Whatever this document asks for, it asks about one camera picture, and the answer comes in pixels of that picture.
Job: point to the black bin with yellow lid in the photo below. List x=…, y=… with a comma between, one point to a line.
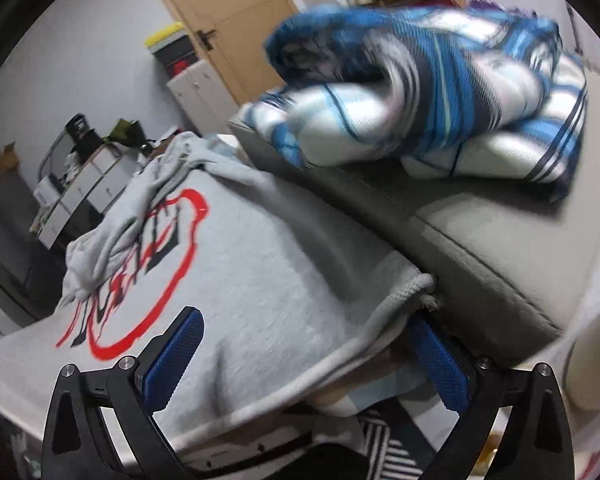
x=177, y=55

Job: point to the curved metal frame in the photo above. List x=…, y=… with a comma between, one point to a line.
x=47, y=147

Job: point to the black bag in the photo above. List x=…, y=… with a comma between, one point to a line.
x=82, y=132

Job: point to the light blue cloth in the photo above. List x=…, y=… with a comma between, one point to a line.
x=370, y=395

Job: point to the white drawer cabinet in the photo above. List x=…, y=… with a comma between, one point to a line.
x=80, y=195

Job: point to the blue plaid blanket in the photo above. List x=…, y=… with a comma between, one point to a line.
x=430, y=85

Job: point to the grey sweatshirt with red print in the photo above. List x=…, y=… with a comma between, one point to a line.
x=260, y=270

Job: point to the patterned white rug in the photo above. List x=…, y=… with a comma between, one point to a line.
x=385, y=455

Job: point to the low white cabinet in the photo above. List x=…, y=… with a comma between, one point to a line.
x=200, y=95

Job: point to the dark grey cabinet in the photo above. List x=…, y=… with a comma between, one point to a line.
x=5, y=220

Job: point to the green cloth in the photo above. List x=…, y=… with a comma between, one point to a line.
x=125, y=130

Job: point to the wooden door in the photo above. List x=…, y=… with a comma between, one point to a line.
x=230, y=25

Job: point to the grey sofa cushion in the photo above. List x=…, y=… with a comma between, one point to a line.
x=480, y=240

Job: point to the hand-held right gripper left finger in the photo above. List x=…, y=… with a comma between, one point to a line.
x=180, y=345

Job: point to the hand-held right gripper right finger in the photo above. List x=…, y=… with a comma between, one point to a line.
x=440, y=360

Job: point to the beige cushion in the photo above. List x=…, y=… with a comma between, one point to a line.
x=592, y=350

